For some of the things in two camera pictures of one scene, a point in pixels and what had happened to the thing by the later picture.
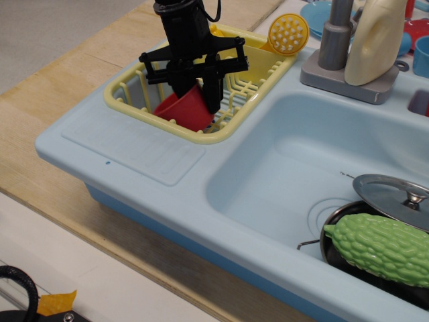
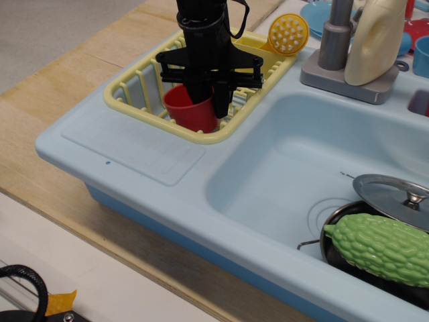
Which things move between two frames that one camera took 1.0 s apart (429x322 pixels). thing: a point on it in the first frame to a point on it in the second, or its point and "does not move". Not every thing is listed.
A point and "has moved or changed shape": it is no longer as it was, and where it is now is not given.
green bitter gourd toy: x=389 y=249 does not move
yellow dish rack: x=244 y=92 does not move
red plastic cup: x=190 y=110 has moved or changed shape
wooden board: x=40 y=104 does not move
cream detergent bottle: x=376 y=41 does not move
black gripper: x=192 y=51 to x=208 y=58
